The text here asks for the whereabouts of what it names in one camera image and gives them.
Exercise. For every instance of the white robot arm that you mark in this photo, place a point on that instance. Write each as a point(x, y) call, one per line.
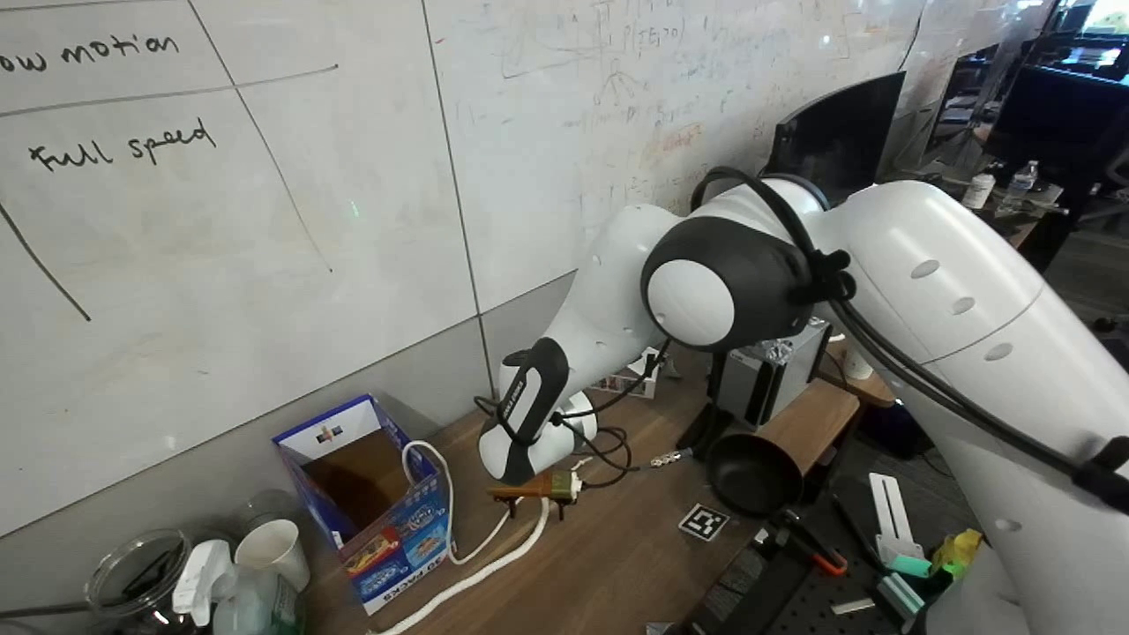
point(1012, 386)

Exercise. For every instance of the grey battery box near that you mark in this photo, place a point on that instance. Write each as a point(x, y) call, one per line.
point(762, 379)

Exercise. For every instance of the blue cardboard snack box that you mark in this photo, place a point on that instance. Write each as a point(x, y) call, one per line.
point(379, 503)

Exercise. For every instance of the black white fiducial marker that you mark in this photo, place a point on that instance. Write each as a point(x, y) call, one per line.
point(705, 524)

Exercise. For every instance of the black frying pan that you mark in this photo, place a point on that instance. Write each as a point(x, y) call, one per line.
point(753, 475)

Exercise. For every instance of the white paper cup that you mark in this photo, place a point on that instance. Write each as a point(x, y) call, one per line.
point(277, 549)

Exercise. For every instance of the white spray bottle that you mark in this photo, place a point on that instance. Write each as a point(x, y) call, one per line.
point(207, 565)

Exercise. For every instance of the orange handled black tool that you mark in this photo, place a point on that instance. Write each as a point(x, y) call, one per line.
point(807, 543)

